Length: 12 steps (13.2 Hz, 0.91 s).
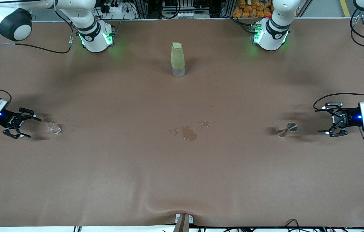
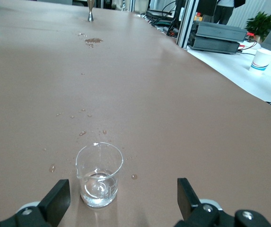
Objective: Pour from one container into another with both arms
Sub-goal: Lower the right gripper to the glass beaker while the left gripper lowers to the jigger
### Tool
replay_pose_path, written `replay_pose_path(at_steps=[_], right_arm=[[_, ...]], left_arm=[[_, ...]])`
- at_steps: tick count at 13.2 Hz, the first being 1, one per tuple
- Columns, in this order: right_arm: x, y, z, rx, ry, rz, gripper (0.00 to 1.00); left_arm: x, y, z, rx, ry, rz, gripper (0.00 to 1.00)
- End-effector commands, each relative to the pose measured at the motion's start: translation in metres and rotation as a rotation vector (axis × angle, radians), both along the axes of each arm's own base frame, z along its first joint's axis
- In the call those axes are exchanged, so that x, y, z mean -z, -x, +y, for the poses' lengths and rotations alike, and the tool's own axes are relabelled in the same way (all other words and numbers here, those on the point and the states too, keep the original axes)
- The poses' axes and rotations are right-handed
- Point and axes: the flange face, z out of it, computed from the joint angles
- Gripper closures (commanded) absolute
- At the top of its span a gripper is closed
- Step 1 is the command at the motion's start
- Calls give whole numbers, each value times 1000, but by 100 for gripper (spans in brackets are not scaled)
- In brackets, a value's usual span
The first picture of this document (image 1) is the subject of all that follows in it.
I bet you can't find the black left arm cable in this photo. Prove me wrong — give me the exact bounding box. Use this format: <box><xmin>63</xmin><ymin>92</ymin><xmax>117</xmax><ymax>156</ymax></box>
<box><xmin>313</xmin><ymin>8</ymin><xmax>364</xmax><ymax>111</ymax></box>

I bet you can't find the metal table clamp bracket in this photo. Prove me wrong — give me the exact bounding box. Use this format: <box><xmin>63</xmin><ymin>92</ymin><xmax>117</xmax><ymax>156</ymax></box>
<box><xmin>175</xmin><ymin>213</ymin><xmax>194</xmax><ymax>232</ymax></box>

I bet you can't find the white power strip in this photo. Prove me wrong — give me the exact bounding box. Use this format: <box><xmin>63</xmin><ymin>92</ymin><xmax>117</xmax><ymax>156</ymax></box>
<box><xmin>100</xmin><ymin>4</ymin><xmax>137</xmax><ymax>20</ymax></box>

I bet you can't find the steel double jigger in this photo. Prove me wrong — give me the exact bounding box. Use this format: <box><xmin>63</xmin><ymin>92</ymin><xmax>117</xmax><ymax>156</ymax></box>
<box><xmin>278</xmin><ymin>122</ymin><xmax>298</xmax><ymax>138</ymax></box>

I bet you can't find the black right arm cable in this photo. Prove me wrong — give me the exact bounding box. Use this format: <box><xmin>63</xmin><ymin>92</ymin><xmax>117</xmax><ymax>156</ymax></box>
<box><xmin>0</xmin><ymin>0</ymin><xmax>74</xmax><ymax>105</ymax></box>

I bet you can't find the orange snack bags pile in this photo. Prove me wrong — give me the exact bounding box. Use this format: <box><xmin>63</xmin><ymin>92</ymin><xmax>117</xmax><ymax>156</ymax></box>
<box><xmin>232</xmin><ymin>0</ymin><xmax>299</xmax><ymax>18</ymax></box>

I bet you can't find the brown table mat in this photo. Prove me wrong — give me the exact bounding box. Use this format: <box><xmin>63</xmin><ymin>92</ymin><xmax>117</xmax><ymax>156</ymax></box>
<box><xmin>0</xmin><ymin>18</ymin><xmax>364</xmax><ymax>227</ymax></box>

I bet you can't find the spilled liquid puddle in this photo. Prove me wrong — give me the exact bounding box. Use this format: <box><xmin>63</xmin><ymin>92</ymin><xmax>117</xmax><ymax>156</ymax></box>
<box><xmin>168</xmin><ymin>121</ymin><xmax>210</xmax><ymax>143</ymax></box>

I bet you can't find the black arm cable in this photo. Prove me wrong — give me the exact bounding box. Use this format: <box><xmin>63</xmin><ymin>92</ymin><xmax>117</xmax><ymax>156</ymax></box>
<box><xmin>0</xmin><ymin>0</ymin><xmax>74</xmax><ymax>105</ymax></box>
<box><xmin>313</xmin><ymin>8</ymin><xmax>364</xmax><ymax>111</ymax></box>

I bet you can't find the clear glass measuring cup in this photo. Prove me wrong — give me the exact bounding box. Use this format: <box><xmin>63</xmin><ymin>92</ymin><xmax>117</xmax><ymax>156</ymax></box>
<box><xmin>44</xmin><ymin>122</ymin><xmax>62</xmax><ymax>135</ymax></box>

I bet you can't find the green sleeved bottle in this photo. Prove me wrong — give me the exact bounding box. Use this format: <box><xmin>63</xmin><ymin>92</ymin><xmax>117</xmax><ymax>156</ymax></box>
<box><xmin>171</xmin><ymin>42</ymin><xmax>186</xmax><ymax>78</ymax></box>

